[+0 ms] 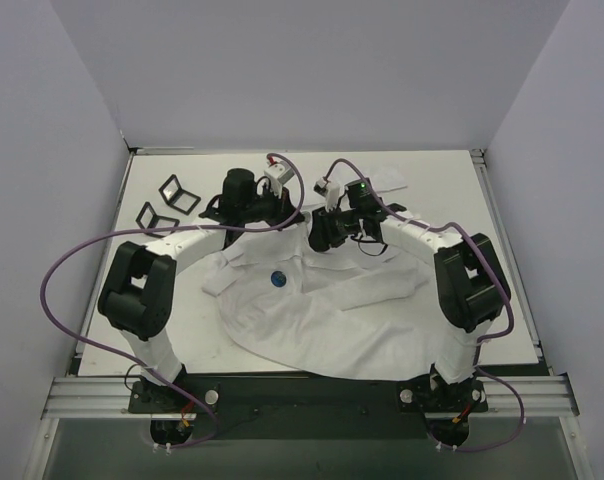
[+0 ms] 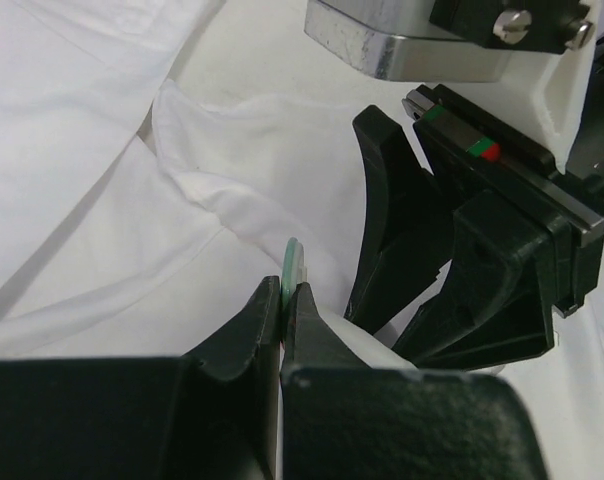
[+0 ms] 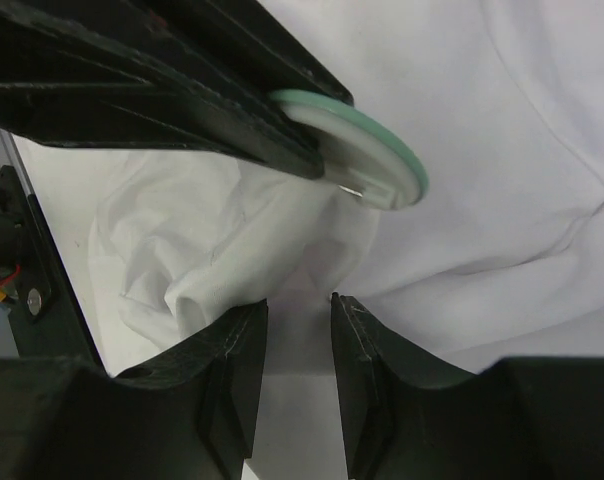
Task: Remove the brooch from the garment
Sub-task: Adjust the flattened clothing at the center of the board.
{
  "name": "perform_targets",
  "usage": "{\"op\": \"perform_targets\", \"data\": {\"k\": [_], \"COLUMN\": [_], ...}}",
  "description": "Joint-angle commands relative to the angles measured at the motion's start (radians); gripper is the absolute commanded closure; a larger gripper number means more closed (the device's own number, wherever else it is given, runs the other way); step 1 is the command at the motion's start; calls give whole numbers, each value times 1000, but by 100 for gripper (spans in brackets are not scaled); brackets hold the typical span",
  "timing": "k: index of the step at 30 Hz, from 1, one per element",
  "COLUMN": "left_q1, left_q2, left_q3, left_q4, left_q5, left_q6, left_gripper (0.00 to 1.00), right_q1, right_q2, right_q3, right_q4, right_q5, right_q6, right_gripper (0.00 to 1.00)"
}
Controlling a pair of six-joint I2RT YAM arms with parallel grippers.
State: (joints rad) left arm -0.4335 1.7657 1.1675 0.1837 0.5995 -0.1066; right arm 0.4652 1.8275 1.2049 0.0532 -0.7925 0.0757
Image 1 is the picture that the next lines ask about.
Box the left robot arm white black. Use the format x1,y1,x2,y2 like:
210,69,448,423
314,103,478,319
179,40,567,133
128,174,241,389
97,163,304,412

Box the black frame stand lower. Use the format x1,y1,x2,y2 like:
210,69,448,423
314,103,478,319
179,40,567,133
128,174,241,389
135,202,180,238

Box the white garment shirt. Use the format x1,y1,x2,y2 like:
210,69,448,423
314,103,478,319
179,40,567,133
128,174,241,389
202,224,447,381

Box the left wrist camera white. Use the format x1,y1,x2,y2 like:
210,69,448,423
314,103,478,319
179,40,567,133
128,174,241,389
263,162,294,198

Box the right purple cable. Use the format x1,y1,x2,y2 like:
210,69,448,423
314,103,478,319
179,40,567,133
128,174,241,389
326,158,531,454

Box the purple cable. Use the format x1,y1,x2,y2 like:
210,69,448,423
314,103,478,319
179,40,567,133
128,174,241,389
326,158,531,454
39,152,306,449

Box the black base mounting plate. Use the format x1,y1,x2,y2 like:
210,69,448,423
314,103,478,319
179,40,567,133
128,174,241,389
127,374,488,444

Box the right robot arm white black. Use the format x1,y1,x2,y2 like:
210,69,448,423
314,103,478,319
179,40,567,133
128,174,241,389
309,178,515,385

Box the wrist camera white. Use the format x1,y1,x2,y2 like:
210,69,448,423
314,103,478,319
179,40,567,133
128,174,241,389
313,178,342,212
263,162,294,198

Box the black frame stand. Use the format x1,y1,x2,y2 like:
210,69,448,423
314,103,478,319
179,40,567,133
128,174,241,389
135,202,180,238
158,174,201,215

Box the aluminium front rail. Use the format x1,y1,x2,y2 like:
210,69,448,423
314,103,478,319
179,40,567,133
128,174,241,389
42,377,130,420

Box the black frame stand upper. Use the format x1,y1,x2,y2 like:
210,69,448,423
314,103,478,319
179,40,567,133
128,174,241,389
158,174,201,215

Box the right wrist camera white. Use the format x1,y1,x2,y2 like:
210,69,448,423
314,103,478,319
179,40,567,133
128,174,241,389
313,178,342,212

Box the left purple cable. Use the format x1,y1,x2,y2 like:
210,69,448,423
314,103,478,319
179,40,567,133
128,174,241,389
39,152,306,449

